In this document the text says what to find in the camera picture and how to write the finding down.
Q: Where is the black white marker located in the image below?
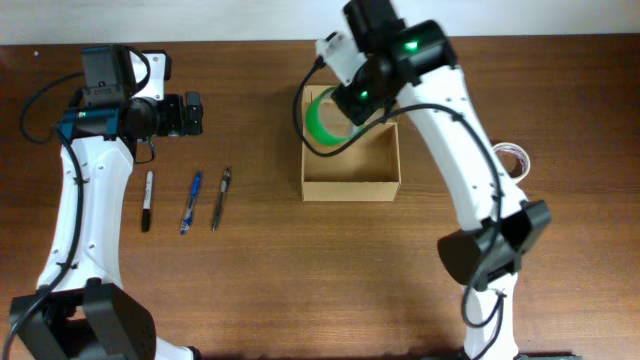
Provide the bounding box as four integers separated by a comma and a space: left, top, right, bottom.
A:
141, 171, 154, 233

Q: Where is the black ballpoint pen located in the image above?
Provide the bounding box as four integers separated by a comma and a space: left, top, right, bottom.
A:
212, 167, 232, 232

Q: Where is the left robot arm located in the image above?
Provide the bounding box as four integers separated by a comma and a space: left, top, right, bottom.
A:
8, 90, 203, 359

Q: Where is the green tape roll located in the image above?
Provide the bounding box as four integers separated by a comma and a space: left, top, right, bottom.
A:
304, 86, 364, 146

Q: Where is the beige masking tape roll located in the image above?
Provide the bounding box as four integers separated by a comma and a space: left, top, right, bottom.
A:
492, 142, 531, 184

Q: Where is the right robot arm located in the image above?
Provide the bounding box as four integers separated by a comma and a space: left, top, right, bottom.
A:
324, 1, 551, 359

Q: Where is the blue ballpoint pen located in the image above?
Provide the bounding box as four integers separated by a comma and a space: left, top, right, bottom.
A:
180, 171, 203, 236

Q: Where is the open cardboard box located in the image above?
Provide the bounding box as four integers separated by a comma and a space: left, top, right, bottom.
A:
300, 85, 401, 202

